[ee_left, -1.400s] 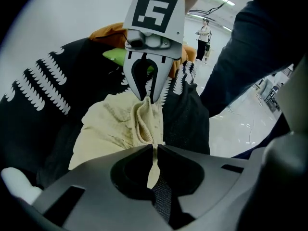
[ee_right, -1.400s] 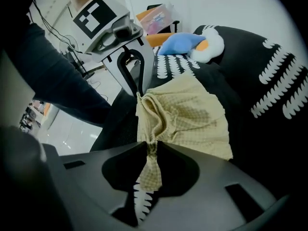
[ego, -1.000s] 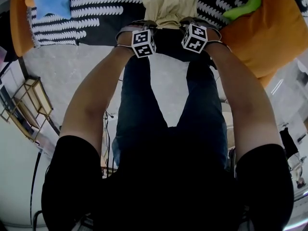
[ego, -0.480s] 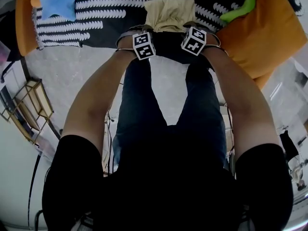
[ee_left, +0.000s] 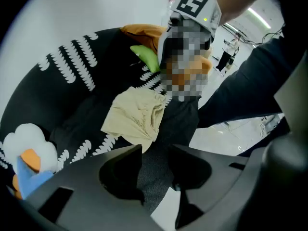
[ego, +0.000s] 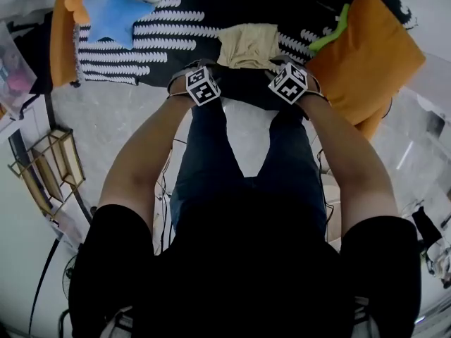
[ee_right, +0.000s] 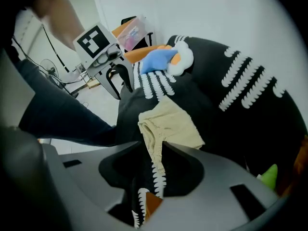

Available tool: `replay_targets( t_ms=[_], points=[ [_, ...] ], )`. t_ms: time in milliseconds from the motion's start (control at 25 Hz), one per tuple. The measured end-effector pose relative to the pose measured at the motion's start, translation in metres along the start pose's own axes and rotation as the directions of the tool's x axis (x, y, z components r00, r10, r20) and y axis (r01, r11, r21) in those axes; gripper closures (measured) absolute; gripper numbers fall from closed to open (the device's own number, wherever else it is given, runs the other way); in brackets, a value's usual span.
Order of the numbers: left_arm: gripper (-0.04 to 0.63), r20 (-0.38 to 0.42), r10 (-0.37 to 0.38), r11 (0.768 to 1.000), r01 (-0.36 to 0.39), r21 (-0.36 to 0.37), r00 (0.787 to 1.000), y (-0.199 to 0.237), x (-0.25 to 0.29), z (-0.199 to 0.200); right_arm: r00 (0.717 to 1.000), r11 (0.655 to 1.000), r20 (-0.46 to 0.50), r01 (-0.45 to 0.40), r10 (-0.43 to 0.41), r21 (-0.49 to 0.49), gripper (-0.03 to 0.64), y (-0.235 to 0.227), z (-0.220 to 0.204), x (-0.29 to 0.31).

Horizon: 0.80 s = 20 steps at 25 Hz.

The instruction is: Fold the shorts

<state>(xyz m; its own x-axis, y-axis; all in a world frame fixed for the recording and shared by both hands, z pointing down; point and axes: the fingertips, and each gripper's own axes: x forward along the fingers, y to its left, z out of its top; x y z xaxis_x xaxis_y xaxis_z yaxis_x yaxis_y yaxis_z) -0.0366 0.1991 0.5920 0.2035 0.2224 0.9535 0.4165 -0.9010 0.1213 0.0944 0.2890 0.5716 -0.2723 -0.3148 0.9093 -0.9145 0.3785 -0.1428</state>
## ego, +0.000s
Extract person's black shirt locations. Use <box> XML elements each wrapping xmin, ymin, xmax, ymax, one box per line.
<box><xmin>68</xmin><ymin>188</ymin><xmax>424</xmax><ymax>338</ymax></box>

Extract thin black cable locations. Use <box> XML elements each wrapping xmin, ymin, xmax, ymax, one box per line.
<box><xmin>154</xmin><ymin>137</ymin><xmax>177</xmax><ymax>253</ymax></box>

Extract person's right forearm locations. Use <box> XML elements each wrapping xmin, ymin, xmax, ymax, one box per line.
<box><xmin>299</xmin><ymin>95</ymin><xmax>401</xmax><ymax>232</ymax></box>

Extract black office chair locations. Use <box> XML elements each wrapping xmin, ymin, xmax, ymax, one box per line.
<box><xmin>6</xmin><ymin>11</ymin><xmax>54</xmax><ymax>96</ymax></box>

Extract clear plastic storage box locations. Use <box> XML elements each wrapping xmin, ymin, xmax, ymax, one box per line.
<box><xmin>0</xmin><ymin>21</ymin><xmax>39</xmax><ymax>119</ymax></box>

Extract black floor fan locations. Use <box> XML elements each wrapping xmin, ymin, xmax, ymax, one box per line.
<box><xmin>62</xmin><ymin>253</ymin><xmax>80</xmax><ymax>301</ymax></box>

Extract person's blue jeans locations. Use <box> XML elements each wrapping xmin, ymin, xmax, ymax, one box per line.
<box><xmin>169</xmin><ymin>95</ymin><xmax>328</xmax><ymax>239</ymax></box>

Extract blue star pillow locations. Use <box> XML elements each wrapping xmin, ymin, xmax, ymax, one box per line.
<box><xmin>82</xmin><ymin>0</ymin><xmax>158</xmax><ymax>48</ymax></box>

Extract wooden magazine rack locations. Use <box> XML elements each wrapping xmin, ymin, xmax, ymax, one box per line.
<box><xmin>7</xmin><ymin>127</ymin><xmax>87</xmax><ymax>221</ymax></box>

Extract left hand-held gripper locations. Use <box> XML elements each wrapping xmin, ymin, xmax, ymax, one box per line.
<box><xmin>168</xmin><ymin>58</ymin><xmax>222</xmax><ymax>107</ymax></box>

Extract orange flower pillow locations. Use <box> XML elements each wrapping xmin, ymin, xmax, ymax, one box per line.
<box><xmin>63</xmin><ymin>0</ymin><xmax>106</xmax><ymax>24</ymax></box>

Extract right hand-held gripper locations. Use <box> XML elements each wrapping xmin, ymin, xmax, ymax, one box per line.
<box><xmin>267</xmin><ymin>55</ymin><xmax>323</xmax><ymax>106</ymax></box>

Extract green plush toy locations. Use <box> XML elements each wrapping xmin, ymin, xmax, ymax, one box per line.
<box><xmin>308</xmin><ymin>4</ymin><xmax>352</xmax><ymax>56</ymax></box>

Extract orange cushion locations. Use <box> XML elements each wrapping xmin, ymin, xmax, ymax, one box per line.
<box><xmin>304</xmin><ymin>0</ymin><xmax>427</xmax><ymax>140</ymax></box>

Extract pale yellow shorts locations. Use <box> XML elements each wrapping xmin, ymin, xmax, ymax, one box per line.
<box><xmin>216</xmin><ymin>23</ymin><xmax>281</xmax><ymax>70</ymax></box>

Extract person's left forearm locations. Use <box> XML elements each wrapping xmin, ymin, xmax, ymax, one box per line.
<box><xmin>97</xmin><ymin>95</ymin><xmax>198</xmax><ymax>232</ymax></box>

